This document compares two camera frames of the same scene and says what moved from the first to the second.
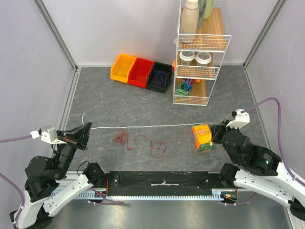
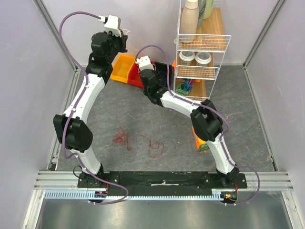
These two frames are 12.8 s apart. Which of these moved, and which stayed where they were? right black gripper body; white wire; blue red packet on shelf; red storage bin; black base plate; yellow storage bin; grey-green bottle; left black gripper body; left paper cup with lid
Moved: right black gripper body; left black gripper body; white wire
Stayed: grey-green bottle; red storage bin; left paper cup with lid; yellow storage bin; black base plate; blue red packet on shelf
